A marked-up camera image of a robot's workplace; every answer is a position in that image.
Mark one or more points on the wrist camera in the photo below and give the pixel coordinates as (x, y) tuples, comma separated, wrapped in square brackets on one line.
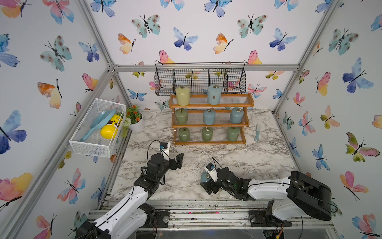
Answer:
[(211, 170), (164, 149)]

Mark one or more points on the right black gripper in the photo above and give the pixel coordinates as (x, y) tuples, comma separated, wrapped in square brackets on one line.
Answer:
[(205, 184)]

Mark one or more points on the black wire basket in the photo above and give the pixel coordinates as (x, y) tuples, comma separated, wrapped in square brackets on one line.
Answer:
[(230, 76)]

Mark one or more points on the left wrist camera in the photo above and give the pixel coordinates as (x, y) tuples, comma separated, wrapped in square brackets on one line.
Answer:
[(164, 149)]

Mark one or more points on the green canister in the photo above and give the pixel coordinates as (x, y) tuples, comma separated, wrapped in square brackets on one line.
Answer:
[(184, 134), (207, 134), (181, 116), (233, 133)]

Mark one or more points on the teal dustpan scoop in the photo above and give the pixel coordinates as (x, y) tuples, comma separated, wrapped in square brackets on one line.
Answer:
[(99, 122)]

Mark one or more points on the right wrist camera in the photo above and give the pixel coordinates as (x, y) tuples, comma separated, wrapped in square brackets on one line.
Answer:
[(211, 170)]

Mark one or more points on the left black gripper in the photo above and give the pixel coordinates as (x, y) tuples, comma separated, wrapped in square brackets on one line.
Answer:
[(178, 162)]

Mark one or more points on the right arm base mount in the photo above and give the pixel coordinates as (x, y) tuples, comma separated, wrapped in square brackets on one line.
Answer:
[(265, 218)]

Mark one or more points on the white wire basket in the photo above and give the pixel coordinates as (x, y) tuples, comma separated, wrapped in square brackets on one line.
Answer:
[(98, 131)]

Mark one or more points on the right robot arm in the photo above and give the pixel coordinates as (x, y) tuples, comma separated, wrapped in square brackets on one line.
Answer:
[(292, 196)]

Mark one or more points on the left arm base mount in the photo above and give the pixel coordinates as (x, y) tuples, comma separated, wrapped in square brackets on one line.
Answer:
[(155, 218)]

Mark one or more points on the light blue brush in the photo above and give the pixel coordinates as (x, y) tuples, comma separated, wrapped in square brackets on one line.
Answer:
[(258, 129)]

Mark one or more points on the potted flower plant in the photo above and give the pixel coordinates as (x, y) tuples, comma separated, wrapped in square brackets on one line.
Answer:
[(133, 121)]

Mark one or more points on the wooden three-tier shelf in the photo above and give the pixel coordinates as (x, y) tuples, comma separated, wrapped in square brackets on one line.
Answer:
[(202, 123)]

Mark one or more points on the light blue canister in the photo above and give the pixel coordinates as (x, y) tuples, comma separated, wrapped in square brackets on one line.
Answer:
[(214, 94)]

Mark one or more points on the yellow tea canister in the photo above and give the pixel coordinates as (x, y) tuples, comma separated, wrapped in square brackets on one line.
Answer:
[(183, 95)]

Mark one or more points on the yellow toy bottle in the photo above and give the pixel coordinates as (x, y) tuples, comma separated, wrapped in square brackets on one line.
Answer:
[(109, 131)]

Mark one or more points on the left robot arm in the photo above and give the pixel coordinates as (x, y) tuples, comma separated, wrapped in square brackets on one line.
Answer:
[(132, 212)]

